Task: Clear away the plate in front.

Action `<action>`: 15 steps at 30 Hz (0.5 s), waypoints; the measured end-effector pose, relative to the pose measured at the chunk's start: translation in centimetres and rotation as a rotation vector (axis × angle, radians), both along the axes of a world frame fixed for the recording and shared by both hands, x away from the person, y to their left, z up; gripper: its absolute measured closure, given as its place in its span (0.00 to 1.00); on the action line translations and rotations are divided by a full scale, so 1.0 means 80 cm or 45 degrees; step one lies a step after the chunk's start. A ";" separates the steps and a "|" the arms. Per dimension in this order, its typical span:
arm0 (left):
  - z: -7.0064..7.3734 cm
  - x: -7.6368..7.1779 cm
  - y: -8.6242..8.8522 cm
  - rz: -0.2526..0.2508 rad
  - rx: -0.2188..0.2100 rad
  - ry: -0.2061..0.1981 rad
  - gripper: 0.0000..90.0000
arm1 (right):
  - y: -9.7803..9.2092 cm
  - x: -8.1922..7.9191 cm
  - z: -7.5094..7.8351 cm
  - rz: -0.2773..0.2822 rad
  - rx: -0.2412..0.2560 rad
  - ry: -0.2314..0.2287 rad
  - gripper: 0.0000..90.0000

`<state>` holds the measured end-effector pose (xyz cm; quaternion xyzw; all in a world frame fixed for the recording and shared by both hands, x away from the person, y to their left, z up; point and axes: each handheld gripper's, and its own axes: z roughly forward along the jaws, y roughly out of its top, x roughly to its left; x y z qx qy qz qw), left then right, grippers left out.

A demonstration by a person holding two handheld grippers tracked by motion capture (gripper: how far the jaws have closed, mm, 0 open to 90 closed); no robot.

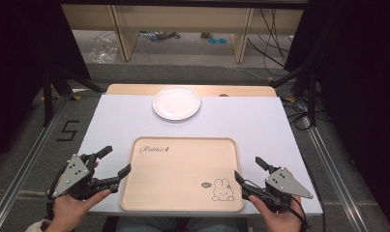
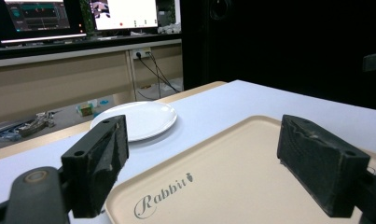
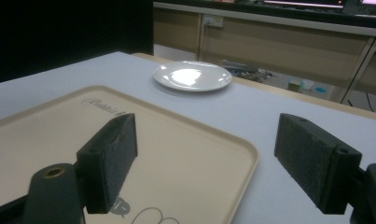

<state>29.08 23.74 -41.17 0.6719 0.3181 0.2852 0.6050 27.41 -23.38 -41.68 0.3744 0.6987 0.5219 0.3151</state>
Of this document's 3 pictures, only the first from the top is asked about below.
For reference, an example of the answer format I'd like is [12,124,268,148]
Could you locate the person's left hand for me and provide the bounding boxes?
[51,189,112,232]

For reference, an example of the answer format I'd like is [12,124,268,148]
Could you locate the aluminium floor rail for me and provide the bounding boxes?
[297,100,369,232]
[0,95,71,230]

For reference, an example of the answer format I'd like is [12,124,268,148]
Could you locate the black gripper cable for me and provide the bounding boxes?
[279,195,311,232]
[45,167,68,220]

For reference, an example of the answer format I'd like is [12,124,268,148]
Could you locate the black metal stand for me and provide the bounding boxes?
[42,62,104,128]
[269,59,320,128]

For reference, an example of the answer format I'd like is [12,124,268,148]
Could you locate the black curtain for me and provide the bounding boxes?
[284,0,390,223]
[0,0,92,168]

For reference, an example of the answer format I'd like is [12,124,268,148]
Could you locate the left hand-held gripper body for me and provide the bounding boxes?
[51,153,122,201]

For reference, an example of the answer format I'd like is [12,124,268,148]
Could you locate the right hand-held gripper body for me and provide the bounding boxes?
[241,165,315,214]

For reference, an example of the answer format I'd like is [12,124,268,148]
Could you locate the clear plastic bag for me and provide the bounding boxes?
[88,31,120,65]

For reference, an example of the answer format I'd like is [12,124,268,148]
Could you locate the black cables on floor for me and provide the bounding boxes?
[246,8,316,131]

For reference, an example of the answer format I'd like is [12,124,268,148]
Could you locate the person's right hand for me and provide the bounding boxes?
[248,195,306,232]

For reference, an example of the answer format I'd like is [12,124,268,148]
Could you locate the light wooden shelf unit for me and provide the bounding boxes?
[60,3,305,65]

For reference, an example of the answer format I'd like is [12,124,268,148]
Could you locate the beige tray with rabbit print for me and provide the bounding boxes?
[119,135,246,213]

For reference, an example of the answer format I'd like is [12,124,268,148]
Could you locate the white round plate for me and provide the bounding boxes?
[152,85,202,122]

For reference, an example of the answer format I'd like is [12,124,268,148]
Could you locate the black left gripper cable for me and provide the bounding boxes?
[45,167,68,220]

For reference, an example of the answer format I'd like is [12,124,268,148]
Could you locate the wooden table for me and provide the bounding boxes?
[105,83,278,98]

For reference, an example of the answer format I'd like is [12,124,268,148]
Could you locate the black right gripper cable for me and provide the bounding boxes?
[279,195,311,232]

